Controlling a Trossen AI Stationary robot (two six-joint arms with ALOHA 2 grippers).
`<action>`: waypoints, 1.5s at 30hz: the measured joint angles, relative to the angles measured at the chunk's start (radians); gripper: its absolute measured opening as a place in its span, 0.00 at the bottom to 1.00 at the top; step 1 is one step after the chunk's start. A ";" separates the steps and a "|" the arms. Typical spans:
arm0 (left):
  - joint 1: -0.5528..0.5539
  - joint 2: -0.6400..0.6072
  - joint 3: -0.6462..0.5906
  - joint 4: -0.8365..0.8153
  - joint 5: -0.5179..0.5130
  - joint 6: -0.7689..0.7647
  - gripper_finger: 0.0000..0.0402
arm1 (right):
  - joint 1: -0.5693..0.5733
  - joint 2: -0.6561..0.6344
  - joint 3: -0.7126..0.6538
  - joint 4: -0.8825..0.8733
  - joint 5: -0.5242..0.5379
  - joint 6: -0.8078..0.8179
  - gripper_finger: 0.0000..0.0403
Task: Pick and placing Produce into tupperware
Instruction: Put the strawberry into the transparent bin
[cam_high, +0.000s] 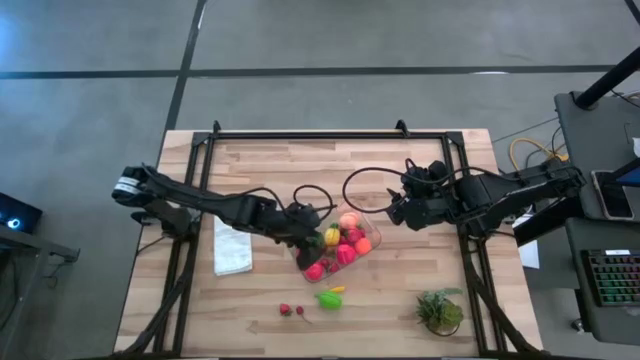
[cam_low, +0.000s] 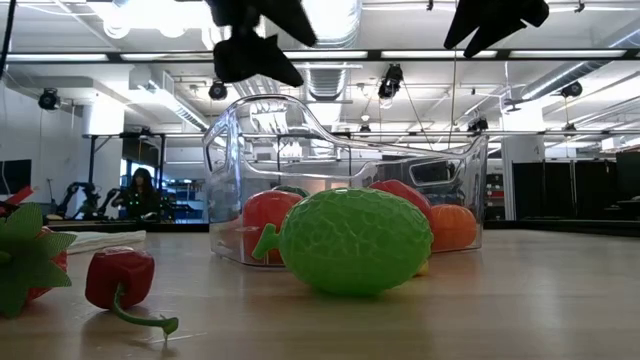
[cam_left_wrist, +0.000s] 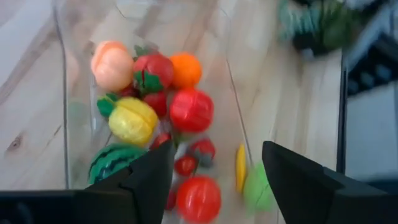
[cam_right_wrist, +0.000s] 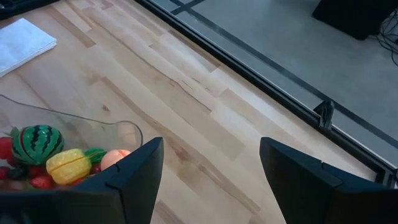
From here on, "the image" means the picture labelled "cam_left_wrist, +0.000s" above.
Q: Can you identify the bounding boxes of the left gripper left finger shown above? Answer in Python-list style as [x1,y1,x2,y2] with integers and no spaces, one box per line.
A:
[0,140,177,224]

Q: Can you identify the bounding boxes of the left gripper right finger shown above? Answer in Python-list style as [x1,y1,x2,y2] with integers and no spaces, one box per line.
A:
[261,140,398,224]

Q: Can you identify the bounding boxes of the red toy cherry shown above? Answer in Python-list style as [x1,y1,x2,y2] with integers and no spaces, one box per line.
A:
[150,133,172,151]
[174,154,199,177]
[164,189,178,212]
[119,83,140,99]

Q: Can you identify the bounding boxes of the clear plastic tupperware container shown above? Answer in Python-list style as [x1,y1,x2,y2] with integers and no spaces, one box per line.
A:
[52,0,259,224]

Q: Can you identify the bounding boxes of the red toy tomato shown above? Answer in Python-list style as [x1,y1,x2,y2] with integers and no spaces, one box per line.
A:
[175,175,223,224]

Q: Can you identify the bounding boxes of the orange toy tangerine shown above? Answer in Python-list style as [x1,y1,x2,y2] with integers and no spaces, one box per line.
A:
[169,52,203,90]

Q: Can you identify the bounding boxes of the small green potted plant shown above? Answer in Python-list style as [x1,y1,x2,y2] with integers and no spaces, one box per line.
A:
[277,0,369,58]

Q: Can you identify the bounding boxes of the pale pink toy peach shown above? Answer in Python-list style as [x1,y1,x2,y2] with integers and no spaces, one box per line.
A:
[90,40,136,93]

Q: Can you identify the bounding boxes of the black aluminium table frame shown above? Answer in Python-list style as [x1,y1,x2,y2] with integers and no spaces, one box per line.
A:
[336,51,349,175]

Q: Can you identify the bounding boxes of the yellow toy banana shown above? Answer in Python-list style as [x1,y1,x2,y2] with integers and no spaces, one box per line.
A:
[234,143,249,194]

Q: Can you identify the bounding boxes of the black keyboard blue backlight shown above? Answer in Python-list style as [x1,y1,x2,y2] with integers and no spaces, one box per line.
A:
[347,32,398,96]

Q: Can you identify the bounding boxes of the green toy melon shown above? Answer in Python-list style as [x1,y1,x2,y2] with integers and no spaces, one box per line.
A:
[242,161,275,216]

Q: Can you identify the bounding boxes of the grey side desk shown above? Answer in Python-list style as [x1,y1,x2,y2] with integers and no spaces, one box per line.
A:
[344,82,398,183]

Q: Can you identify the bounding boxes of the yellow toy fruit green leaves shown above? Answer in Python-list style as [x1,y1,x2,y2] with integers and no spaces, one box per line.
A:
[96,93,160,147]

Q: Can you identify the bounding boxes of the green striped toy watermelon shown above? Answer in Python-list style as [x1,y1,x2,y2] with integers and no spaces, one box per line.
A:
[88,142,147,185]

